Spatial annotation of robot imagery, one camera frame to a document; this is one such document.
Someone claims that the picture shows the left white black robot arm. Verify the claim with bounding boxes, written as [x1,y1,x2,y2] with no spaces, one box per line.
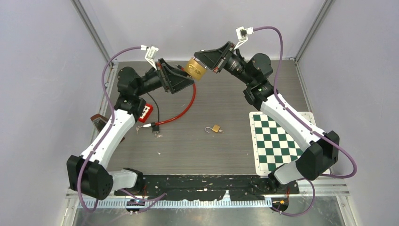
[66,58,194,200]

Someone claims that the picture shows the black cable padlock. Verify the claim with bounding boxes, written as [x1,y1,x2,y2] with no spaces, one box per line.
[147,92,162,138]

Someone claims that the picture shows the large brass padlock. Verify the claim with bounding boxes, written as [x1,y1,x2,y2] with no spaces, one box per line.
[184,58,207,81]

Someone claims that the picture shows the brown wooden metronome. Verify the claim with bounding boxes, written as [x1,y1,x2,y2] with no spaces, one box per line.
[90,114,109,139]

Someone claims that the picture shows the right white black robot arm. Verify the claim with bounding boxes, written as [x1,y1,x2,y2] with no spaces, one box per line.
[194,42,340,193]

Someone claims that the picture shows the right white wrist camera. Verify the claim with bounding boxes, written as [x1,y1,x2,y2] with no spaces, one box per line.
[234,26,254,50]

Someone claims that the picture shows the green white checkered mat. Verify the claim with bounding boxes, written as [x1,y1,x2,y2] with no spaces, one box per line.
[249,112,303,176]

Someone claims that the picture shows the red cable lock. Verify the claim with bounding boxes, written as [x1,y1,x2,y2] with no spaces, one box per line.
[136,65,197,131]

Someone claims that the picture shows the red combination lock box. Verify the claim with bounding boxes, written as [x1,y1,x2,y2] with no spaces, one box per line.
[138,103,154,123]

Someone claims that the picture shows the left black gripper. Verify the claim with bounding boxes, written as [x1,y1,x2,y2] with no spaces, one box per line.
[136,58,194,97]

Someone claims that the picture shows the small brass padlock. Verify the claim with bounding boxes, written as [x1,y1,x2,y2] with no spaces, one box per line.
[204,124,224,133]

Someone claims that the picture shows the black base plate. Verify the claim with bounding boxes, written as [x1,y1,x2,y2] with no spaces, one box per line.
[127,175,299,201]

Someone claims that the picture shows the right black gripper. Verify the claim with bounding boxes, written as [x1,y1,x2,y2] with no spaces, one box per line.
[194,41,255,87]

